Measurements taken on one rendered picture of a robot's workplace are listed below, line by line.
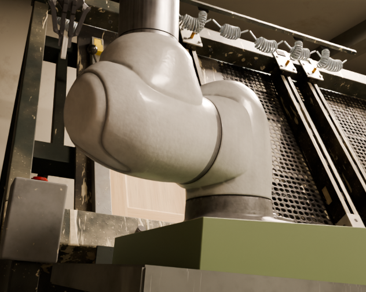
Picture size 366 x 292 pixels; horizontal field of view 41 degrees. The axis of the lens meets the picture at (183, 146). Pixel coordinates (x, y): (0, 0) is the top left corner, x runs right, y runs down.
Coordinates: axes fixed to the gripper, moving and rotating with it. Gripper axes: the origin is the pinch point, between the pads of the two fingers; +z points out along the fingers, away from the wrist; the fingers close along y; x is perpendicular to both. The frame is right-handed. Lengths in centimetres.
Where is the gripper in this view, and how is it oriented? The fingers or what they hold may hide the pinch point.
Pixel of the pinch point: (63, 47)
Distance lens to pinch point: 156.1
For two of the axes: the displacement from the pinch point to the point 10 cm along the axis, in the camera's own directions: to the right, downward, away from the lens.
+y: -9.3, -1.0, -3.6
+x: 3.4, 1.9, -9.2
